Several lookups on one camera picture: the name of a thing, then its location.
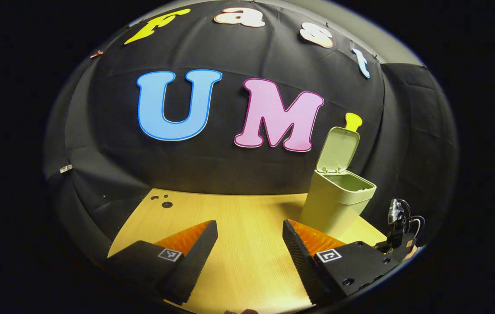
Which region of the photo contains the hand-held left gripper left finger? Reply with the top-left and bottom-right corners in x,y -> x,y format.
108,220 -> 218,305

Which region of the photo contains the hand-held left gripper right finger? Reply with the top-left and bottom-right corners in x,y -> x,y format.
282,219 -> 398,305

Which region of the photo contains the wooden desktop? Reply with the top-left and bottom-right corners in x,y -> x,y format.
108,188 -> 387,314

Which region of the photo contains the black backdrop cloth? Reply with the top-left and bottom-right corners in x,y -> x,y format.
42,0 -> 459,262

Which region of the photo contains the pale green desktop garbage bin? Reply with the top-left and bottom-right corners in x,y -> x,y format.
298,126 -> 377,239

